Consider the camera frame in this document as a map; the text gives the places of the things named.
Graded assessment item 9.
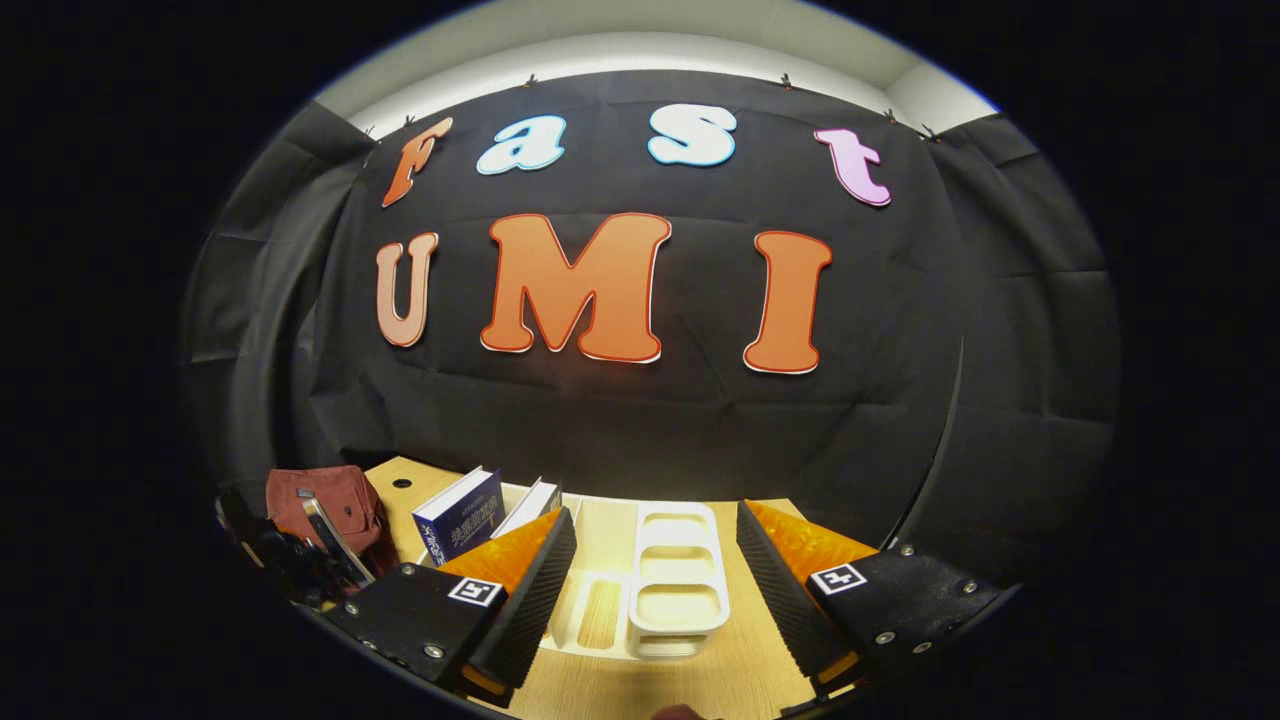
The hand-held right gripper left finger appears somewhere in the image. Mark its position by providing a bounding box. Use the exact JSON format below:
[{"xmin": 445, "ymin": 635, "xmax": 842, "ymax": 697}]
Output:
[{"xmin": 322, "ymin": 507, "xmax": 578, "ymax": 709}]

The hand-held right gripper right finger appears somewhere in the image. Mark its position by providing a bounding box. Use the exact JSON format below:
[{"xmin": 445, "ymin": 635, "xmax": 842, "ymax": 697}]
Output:
[{"xmin": 737, "ymin": 499, "xmax": 1021, "ymax": 698}]

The blue book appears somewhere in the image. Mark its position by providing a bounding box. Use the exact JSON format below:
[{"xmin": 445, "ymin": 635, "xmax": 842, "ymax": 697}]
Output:
[{"xmin": 412, "ymin": 467, "xmax": 504, "ymax": 568}]

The maroon schoolbag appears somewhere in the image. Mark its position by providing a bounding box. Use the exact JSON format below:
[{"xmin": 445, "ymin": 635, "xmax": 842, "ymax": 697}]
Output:
[{"xmin": 265, "ymin": 465, "xmax": 393, "ymax": 581}]

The white bookshelf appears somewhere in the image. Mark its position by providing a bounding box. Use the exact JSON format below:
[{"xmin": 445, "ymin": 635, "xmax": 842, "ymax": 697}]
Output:
[{"xmin": 415, "ymin": 480, "xmax": 732, "ymax": 661}]

